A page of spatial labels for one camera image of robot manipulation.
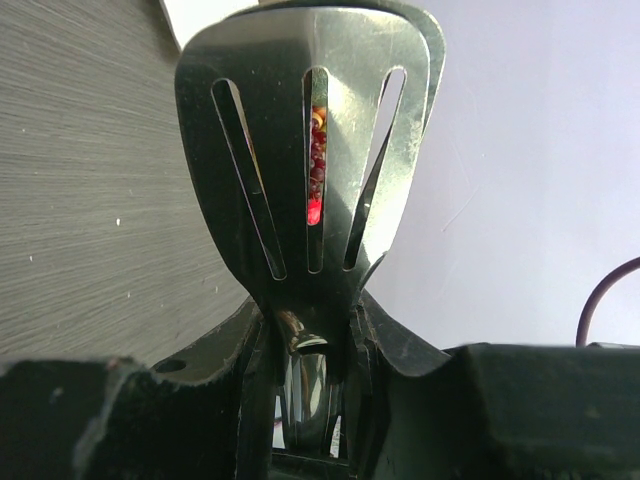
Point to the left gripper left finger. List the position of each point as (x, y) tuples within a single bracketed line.
[(205, 412)]

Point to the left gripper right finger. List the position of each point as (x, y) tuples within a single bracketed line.
[(486, 411)]

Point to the white three-tier stand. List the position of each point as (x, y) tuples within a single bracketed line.
[(188, 17)]

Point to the purple grape bunch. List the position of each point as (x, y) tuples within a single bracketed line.
[(318, 151)]

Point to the metal serving tongs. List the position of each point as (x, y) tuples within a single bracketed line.
[(245, 88)]

